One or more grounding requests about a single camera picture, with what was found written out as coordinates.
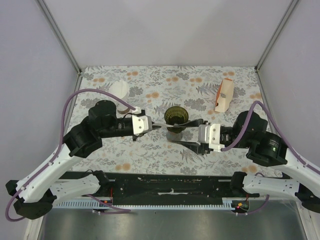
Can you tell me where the right aluminium frame post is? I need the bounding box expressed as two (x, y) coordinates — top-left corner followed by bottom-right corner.
(254, 0), (301, 73)

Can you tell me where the aluminium frame post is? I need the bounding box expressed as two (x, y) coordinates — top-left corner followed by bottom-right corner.
(36, 0), (82, 75)
(254, 0), (301, 73)

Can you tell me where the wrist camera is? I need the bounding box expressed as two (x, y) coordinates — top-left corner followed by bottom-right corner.
(131, 113), (153, 136)
(198, 123), (225, 152)

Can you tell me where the dark olive glass dripper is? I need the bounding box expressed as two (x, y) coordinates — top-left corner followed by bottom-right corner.
(164, 106), (189, 125)

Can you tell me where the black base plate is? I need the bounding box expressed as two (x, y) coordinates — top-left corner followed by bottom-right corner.
(57, 170), (261, 205)

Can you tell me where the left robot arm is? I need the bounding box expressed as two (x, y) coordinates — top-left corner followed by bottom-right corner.
(5, 100), (153, 220)

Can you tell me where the left aluminium frame post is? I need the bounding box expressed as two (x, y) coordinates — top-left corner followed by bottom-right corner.
(36, 0), (82, 75)

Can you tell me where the white paper coffee filter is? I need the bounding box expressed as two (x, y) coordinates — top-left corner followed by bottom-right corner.
(109, 80), (130, 100)

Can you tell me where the white cable duct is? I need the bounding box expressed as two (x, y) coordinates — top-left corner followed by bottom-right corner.
(55, 198), (249, 210)

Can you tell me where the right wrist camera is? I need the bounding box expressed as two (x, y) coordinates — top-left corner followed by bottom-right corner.
(198, 123), (225, 152)

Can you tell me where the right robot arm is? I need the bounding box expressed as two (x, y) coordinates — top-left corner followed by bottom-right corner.
(173, 111), (320, 213)

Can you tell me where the floral tablecloth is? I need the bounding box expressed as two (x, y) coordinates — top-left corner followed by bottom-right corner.
(69, 66), (282, 177)

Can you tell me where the glass carafe with brown band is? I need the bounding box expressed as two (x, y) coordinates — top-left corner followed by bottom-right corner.
(166, 131), (183, 142)

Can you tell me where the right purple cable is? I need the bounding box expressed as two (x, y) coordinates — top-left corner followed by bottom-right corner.
(221, 101), (320, 216)

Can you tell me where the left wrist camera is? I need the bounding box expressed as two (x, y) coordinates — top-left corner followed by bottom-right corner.
(131, 113), (153, 136)

